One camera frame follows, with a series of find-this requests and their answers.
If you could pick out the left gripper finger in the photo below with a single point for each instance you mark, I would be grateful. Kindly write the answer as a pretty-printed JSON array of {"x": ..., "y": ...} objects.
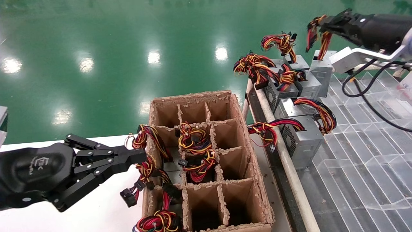
[
  {"x": 109, "y": 154},
  {"x": 96, "y": 175}
]

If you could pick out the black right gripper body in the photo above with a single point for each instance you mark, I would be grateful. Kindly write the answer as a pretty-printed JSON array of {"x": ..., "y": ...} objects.
[{"x": 383, "y": 32}]

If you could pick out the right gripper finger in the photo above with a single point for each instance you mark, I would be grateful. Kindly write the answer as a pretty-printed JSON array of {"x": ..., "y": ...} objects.
[
  {"x": 342, "y": 17},
  {"x": 341, "y": 28}
]

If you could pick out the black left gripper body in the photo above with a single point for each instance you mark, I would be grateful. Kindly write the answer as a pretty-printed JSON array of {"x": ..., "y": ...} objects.
[{"x": 35, "y": 170}]

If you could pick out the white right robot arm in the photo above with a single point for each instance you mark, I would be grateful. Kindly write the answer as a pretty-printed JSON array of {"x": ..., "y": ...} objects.
[{"x": 408, "y": 45}]

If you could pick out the beige pipe with black cap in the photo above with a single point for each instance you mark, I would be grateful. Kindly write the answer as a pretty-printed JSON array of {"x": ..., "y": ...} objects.
[{"x": 386, "y": 67}]

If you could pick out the brown divided cardboard box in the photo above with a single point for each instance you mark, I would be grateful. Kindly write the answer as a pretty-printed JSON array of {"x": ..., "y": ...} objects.
[{"x": 238, "y": 199}]

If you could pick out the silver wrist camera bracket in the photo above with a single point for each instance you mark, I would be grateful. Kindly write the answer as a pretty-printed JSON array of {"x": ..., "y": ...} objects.
[{"x": 342, "y": 59}]

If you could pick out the white frame post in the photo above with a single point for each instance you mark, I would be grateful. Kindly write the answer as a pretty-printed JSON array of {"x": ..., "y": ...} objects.
[{"x": 246, "y": 109}]

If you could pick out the long beige rail pipe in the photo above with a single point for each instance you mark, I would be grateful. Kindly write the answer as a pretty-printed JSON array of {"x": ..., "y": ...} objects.
[{"x": 289, "y": 167}]

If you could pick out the black rack rail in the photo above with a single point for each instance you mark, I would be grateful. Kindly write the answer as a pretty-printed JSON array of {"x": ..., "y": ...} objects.
[{"x": 280, "y": 190}]

